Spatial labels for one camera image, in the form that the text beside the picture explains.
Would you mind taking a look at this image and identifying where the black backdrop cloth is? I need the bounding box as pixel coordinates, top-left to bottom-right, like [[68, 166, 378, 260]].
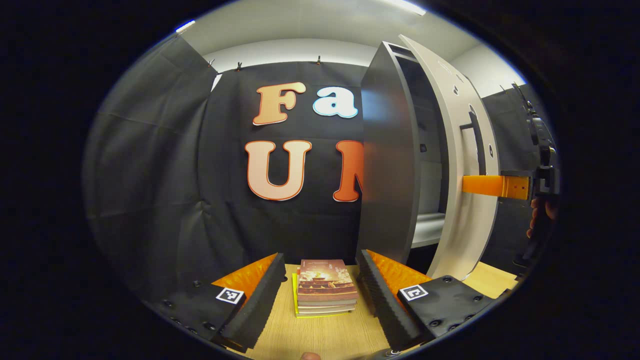
[[82, 34, 556, 301]]

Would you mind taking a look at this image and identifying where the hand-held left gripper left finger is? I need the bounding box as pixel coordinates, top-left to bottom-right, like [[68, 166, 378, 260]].
[[145, 252, 287, 353]]

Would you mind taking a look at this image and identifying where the white cabinet door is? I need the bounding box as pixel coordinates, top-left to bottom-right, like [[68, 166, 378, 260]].
[[399, 34, 501, 282]]

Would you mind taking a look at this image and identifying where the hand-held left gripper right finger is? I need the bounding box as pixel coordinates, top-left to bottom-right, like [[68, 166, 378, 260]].
[[356, 249, 493, 353]]

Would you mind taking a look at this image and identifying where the black door handle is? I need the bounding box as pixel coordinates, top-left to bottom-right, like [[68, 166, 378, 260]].
[[459, 110, 488, 177]]

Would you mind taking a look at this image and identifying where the white cabinet shelf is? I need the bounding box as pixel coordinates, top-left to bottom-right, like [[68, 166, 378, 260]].
[[411, 212, 447, 248]]

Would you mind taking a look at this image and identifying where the yellow book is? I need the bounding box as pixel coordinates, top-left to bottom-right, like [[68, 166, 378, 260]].
[[292, 272, 353, 319]]

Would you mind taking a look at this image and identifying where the pale paged book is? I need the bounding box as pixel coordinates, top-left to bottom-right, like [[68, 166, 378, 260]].
[[298, 298, 358, 315]]

